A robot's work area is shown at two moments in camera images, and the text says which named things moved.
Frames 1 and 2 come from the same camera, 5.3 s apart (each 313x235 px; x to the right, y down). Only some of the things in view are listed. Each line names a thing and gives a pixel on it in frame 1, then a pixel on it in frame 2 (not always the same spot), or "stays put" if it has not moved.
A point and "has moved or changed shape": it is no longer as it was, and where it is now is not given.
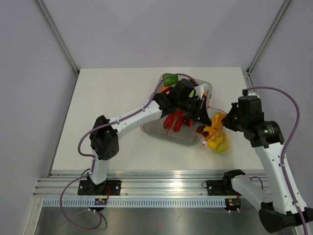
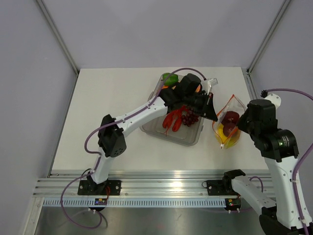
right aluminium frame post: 267,36 stays put
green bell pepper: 170,80 stays put
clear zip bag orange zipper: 217,141 has moved or changed shape
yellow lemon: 213,145 to 220,135
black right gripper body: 234,120 to 245,124
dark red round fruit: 199,129 has moved or changed shape
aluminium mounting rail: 134,183 stays put
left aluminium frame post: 58,35 stays put
